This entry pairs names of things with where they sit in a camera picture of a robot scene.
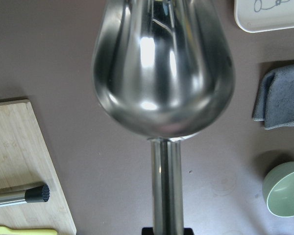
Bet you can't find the yellow plastic knife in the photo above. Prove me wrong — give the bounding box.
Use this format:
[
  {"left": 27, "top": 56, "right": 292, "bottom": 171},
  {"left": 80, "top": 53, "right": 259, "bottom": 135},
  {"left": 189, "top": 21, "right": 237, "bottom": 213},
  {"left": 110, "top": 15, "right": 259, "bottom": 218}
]
[{"left": 0, "top": 226, "right": 58, "bottom": 235}]

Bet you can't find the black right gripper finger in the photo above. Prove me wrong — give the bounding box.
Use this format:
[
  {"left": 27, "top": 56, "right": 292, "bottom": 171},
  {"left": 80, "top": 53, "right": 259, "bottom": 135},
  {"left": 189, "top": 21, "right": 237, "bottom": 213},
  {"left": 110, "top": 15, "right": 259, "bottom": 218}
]
[{"left": 141, "top": 227, "right": 194, "bottom": 235}]

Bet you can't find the bamboo cutting board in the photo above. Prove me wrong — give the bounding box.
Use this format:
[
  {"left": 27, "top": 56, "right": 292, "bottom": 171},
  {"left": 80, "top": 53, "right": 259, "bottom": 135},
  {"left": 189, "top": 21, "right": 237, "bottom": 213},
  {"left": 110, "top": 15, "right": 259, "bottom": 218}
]
[{"left": 0, "top": 100, "right": 76, "bottom": 235}]

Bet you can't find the grey folded cloth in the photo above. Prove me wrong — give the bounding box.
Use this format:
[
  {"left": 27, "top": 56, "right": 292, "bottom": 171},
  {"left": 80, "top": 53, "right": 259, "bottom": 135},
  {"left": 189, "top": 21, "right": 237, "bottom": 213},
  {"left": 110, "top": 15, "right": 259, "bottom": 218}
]
[{"left": 252, "top": 64, "right": 294, "bottom": 130}]

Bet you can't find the cream serving tray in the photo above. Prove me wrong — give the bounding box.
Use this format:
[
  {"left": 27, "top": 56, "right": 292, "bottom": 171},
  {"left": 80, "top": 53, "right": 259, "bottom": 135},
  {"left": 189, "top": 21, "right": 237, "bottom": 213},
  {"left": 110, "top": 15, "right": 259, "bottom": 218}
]
[{"left": 234, "top": 0, "right": 294, "bottom": 33}]

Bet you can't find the steel ice scoop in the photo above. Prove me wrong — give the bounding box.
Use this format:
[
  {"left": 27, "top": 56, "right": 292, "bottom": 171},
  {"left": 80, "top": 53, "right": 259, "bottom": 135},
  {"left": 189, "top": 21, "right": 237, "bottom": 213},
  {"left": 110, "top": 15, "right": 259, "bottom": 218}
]
[{"left": 92, "top": 0, "right": 234, "bottom": 231}]

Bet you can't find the green bowl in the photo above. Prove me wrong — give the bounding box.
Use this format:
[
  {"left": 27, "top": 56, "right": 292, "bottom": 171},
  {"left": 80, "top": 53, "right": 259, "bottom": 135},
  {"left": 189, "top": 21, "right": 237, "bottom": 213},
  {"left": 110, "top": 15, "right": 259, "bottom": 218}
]
[{"left": 262, "top": 162, "right": 294, "bottom": 217}]

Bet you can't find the steel muddler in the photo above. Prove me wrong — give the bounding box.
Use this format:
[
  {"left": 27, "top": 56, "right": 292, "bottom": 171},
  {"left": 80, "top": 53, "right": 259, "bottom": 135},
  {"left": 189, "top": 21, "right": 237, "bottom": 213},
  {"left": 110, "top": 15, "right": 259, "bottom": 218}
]
[{"left": 0, "top": 185, "right": 50, "bottom": 207}]

